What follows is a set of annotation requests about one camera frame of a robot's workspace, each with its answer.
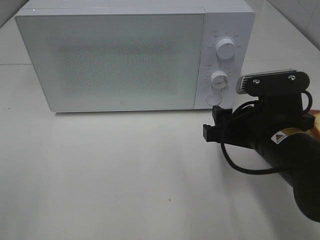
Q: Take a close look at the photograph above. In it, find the white upper power knob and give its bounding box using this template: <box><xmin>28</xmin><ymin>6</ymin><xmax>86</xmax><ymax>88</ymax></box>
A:
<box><xmin>215</xmin><ymin>36</ymin><xmax>236</xmax><ymax>60</ymax></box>

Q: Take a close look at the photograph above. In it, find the sandwich with lettuce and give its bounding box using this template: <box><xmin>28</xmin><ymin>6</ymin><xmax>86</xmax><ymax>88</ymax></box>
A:
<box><xmin>307</xmin><ymin>109</ymin><xmax>320</xmax><ymax>141</ymax></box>

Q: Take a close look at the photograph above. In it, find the white microwave door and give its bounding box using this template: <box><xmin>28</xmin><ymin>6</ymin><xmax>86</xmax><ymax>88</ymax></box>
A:
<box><xmin>16</xmin><ymin>14</ymin><xmax>205</xmax><ymax>112</ymax></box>

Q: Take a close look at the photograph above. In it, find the white microwave oven body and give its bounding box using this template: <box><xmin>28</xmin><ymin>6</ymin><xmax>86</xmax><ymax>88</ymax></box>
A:
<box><xmin>15</xmin><ymin>0</ymin><xmax>256</xmax><ymax>112</ymax></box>

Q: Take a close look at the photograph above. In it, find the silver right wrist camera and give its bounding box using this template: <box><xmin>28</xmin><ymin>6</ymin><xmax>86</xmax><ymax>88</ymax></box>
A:
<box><xmin>236</xmin><ymin>69</ymin><xmax>310</xmax><ymax>97</ymax></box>

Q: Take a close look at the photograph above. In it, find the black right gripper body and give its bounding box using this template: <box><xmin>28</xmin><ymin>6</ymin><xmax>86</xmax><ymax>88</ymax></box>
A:
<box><xmin>219</xmin><ymin>96</ymin><xmax>315</xmax><ymax>150</ymax></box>

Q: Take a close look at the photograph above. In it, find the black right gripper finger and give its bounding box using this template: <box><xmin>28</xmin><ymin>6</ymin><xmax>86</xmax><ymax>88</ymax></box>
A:
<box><xmin>212</xmin><ymin>105</ymin><xmax>233</xmax><ymax>123</ymax></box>
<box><xmin>202</xmin><ymin>124</ymin><xmax>223</xmax><ymax>142</ymax></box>

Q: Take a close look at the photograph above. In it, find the white lower timer knob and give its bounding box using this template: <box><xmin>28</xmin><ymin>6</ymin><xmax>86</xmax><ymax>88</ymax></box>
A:
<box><xmin>210</xmin><ymin>70</ymin><xmax>228</xmax><ymax>90</ymax></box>

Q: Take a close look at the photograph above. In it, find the black camera cable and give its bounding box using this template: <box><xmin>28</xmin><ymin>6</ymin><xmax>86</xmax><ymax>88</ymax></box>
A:
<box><xmin>220</xmin><ymin>90</ymin><xmax>313</xmax><ymax>175</ymax></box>

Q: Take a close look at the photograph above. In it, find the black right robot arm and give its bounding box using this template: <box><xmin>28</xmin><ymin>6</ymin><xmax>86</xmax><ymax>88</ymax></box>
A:
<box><xmin>203</xmin><ymin>94</ymin><xmax>320</xmax><ymax>222</ymax></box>

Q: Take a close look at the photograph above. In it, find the white round door button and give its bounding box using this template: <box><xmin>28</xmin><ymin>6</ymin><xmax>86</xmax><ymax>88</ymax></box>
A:
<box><xmin>206</xmin><ymin>93</ymin><xmax>222</xmax><ymax>106</ymax></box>

